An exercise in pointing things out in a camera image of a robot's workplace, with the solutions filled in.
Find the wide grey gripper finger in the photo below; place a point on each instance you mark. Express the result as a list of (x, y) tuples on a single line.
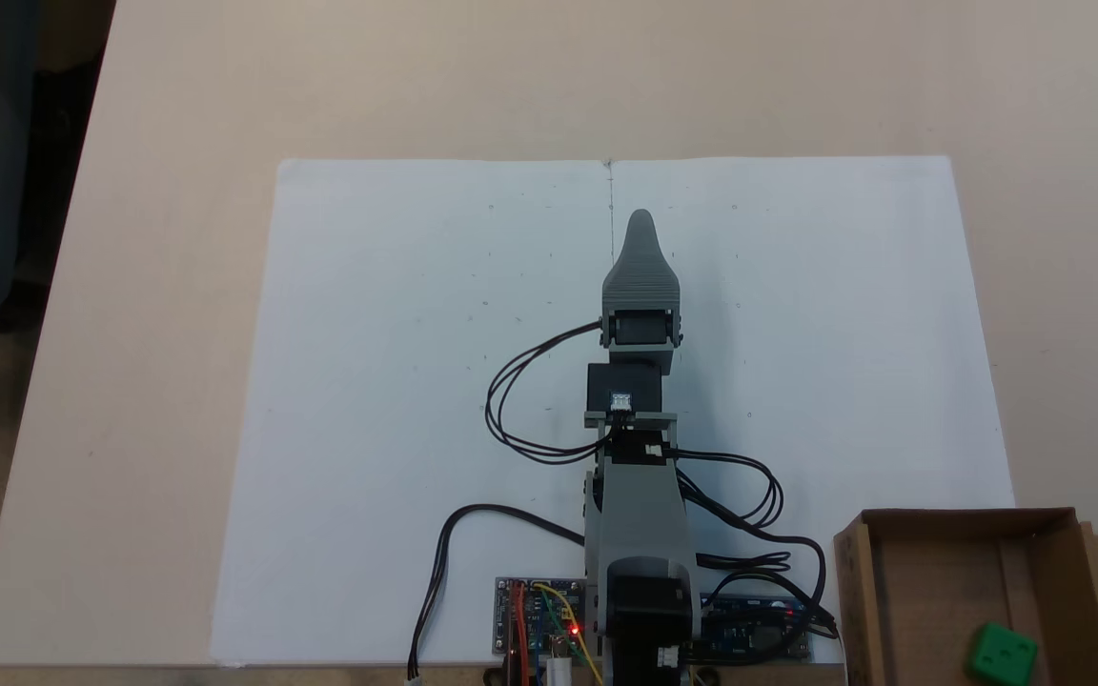
[(642, 272)]

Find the green die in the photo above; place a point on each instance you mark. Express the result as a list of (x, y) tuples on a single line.
[(1001, 654)]

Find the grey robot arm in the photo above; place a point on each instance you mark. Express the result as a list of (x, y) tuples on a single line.
[(644, 514)]

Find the white paper sheet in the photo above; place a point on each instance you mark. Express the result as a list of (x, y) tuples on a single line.
[(396, 381), (797, 286)]

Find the dark blue circuit board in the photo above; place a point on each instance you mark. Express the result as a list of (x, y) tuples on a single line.
[(749, 634)]

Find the brown cardboard box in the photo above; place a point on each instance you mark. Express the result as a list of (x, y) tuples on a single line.
[(930, 591)]

